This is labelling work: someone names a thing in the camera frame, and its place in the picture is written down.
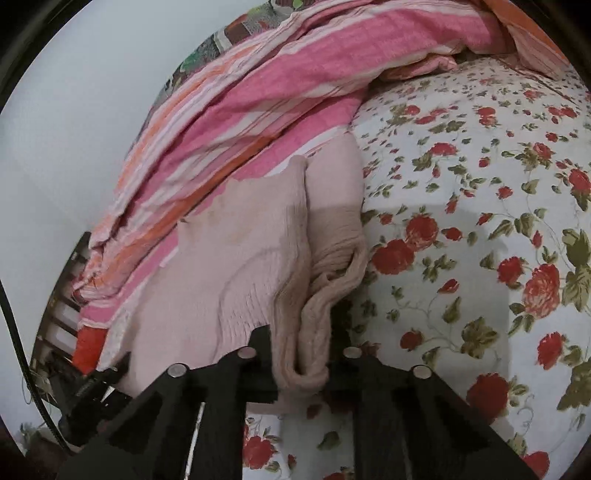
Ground red embroidered pillow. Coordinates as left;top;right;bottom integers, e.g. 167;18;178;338
73;327;108;372

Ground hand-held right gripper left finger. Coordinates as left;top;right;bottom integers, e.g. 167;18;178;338
55;325;279;480

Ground multicoloured patterned blanket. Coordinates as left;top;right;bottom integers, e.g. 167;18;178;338
157;0;305;100

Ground pink knitted sweater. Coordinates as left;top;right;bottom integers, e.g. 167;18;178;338
99;137;370;393

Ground dark wooden headboard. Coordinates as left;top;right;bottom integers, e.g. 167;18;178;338
28;231;93;384

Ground pink orange striped quilt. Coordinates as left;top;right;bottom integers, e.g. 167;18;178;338
76;0;573;365

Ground floral bed sheet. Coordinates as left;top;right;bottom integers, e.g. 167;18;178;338
240;51;591;480

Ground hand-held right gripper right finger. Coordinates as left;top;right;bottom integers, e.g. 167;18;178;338
323;300;541;480

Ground black cable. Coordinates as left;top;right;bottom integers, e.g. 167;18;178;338
0;277;70;455

